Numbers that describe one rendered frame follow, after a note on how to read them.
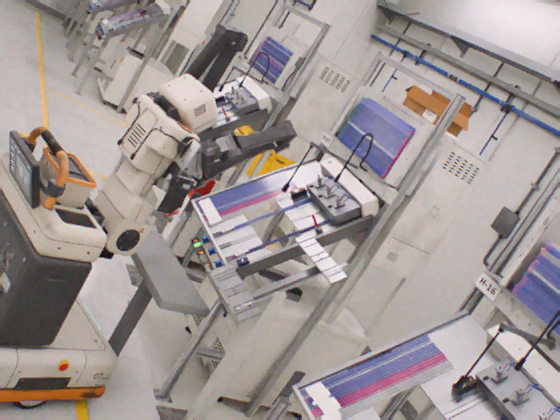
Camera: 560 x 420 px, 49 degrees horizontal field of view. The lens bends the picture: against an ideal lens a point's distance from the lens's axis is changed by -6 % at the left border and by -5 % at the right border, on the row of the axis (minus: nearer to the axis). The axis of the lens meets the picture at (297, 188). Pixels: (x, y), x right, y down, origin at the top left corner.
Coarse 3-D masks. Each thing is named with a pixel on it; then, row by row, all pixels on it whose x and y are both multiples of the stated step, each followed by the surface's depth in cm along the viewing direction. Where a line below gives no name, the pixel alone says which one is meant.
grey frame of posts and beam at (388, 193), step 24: (456, 96) 285; (336, 120) 354; (336, 144) 340; (360, 168) 316; (384, 192) 296; (384, 216) 296; (168, 240) 347; (264, 240) 368; (360, 240) 301; (336, 288) 304; (216, 312) 284; (312, 312) 309; (168, 384) 291
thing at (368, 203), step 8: (328, 160) 335; (336, 160) 334; (328, 168) 329; (336, 168) 327; (344, 168) 326; (328, 176) 330; (336, 176) 321; (344, 176) 319; (352, 176) 318; (344, 184) 313; (352, 184) 312; (360, 184) 310; (352, 192) 306; (360, 192) 304; (368, 192) 303; (360, 200) 299; (368, 200) 297; (376, 200) 298; (360, 208) 299; (368, 208) 298; (376, 208) 300
